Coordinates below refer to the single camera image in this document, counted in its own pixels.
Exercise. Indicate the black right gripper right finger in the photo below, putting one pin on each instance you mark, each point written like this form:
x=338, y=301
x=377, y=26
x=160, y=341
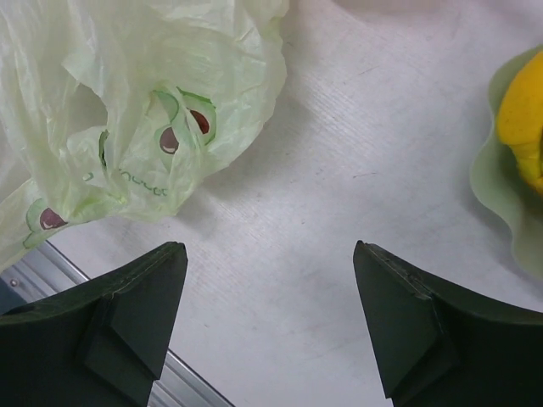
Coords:
x=440, y=344

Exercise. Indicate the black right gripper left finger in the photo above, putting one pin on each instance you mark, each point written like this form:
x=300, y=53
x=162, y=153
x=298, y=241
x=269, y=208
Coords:
x=100, y=343

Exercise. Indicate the green wavy plastic bowl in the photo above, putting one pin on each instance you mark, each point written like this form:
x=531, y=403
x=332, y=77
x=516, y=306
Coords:
x=496, y=184

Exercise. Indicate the green plastic bag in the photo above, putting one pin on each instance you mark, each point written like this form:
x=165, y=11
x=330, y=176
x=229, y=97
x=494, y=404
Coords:
x=123, y=107

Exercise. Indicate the yellow fake banana bunch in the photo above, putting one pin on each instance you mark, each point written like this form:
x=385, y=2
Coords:
x=519, y=121

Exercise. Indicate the aluminium front rail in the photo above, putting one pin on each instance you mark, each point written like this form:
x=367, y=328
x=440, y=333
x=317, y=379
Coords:
x=44, y=272

